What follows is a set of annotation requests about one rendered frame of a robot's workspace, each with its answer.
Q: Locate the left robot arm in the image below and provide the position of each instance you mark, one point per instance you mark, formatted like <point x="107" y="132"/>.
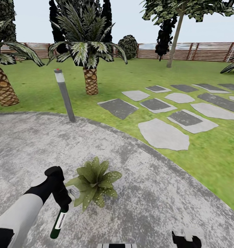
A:
<point x="17" y="221"/>

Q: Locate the pot plant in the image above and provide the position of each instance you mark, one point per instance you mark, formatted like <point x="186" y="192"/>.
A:
<point x="92" y="182"/>

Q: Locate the insectifuge atomizer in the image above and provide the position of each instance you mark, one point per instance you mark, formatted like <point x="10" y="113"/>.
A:
<point x="58" y="224"/>

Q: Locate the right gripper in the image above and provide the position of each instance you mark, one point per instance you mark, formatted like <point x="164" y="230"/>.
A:
<point x="182" y="243"/>

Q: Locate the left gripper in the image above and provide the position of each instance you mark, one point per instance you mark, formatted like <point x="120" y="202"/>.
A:
<point x="63" y="199"/>

